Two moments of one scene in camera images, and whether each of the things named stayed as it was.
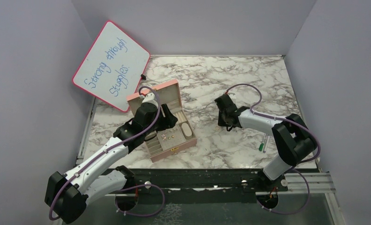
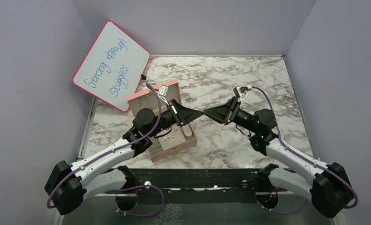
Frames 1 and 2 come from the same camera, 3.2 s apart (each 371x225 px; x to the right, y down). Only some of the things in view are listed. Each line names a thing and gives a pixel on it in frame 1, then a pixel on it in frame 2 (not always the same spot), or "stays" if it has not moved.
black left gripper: x=169 y=121 → x=184 y=115
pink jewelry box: x=171 y=140 stays
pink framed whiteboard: x=112 y=69 stays
